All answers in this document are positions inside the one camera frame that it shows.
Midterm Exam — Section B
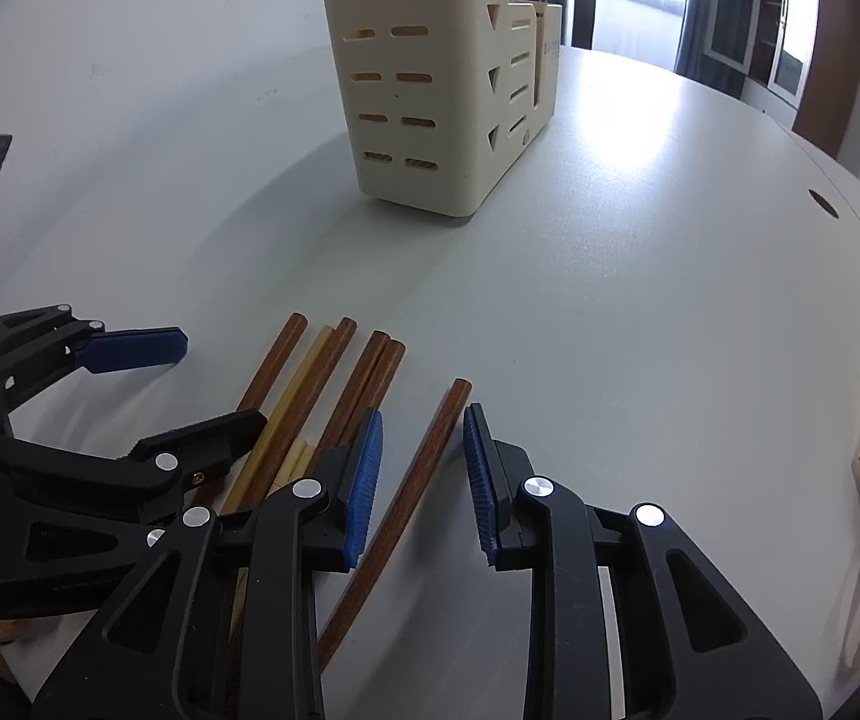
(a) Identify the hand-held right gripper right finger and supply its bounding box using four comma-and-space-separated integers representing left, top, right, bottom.
462, 403, 825, 720

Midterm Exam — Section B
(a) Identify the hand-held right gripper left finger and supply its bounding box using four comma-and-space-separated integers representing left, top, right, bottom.
32, 409, 386, 720

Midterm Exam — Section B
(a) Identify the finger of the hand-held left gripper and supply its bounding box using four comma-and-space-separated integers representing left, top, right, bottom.
0, 409, 269, 602
0, 304, 189, 412

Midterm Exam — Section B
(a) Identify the light bamboo chopstick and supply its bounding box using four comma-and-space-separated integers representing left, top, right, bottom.
220, 325, 337, 518
275, 435, 320, 485

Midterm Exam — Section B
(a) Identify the cream plastic utensil holder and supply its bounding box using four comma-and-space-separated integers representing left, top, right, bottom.
314, 0, 564, 219

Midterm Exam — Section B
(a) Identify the grey curtain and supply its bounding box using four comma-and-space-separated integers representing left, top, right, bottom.
673, 0, 716, 80

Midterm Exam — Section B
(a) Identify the glass door cabinet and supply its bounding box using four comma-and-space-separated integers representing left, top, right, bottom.
702, 0, 860, 158

